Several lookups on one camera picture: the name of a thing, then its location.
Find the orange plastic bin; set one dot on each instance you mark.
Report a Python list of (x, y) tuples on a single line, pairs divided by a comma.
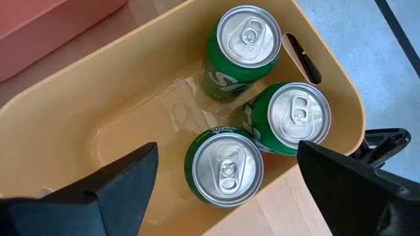
[(49, 29)]

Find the yellow plastic bin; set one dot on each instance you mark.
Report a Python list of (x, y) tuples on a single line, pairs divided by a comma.
[(131, 98)]

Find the green Sprite soda can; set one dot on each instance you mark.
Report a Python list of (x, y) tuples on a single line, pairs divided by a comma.
[(298, 114), (249, 36), (226, 167)]

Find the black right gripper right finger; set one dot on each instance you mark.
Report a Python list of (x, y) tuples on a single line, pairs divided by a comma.
[(354, 196)]

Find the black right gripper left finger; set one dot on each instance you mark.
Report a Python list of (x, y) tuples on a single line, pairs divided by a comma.
[(82, 206)]

